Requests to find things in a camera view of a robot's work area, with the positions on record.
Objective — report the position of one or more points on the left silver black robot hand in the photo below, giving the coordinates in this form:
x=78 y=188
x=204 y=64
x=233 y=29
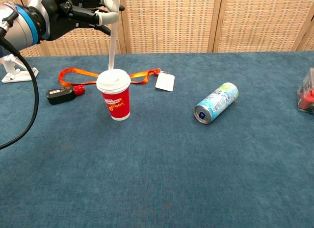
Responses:
x=63 y=12

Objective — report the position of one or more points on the transparent plastic straw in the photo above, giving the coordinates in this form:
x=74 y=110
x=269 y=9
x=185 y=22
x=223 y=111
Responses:
x=112 y=49

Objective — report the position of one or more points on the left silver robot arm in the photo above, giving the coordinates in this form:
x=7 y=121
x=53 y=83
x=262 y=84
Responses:
x=17 y=29

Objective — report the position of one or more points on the red paper cup white lid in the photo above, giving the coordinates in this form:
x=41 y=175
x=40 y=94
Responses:
x=117 y=100

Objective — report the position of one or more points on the white phone stand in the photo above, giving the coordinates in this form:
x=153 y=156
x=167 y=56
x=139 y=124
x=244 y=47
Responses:
x=22 y=78

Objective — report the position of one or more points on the black bottle red cap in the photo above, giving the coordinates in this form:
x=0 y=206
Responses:
x=60 y=94

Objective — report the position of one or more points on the white badge card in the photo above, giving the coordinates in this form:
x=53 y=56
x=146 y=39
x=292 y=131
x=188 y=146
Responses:
x=164 y=82

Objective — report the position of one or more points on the blue green drink can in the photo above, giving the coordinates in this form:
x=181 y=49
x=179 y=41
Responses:
x=216 y=103

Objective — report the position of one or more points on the blue table cloth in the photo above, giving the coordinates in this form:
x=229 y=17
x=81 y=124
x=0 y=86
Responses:
x=171 y=176

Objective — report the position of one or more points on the red and black object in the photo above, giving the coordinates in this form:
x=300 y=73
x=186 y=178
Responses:
x=307 y=95

